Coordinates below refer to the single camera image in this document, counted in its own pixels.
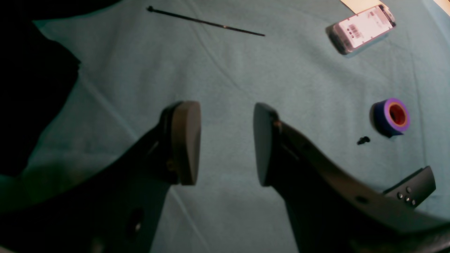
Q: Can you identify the purple tape roll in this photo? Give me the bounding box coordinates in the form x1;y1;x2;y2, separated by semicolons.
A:
371;98;411;138

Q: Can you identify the black screw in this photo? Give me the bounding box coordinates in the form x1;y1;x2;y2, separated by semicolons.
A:
357;136;371;145

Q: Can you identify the black zip tie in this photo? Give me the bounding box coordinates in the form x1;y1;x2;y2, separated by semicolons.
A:
146;6;265;37

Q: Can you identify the light blue table cloth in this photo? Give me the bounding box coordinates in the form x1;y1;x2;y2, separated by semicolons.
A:
1;0;449;253

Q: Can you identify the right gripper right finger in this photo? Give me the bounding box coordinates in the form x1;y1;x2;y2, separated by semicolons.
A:
253;103;450;253

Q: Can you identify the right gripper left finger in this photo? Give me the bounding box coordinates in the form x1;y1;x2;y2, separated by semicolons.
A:
0;101;201;253

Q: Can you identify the grey remote control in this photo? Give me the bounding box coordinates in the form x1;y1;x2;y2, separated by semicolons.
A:
382;166;436;208

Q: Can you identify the black t-shirt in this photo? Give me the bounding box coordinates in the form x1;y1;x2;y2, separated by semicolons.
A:
0;0;117;177

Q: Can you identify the white power bank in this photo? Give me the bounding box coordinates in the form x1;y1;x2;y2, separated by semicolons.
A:
326;4;396;56

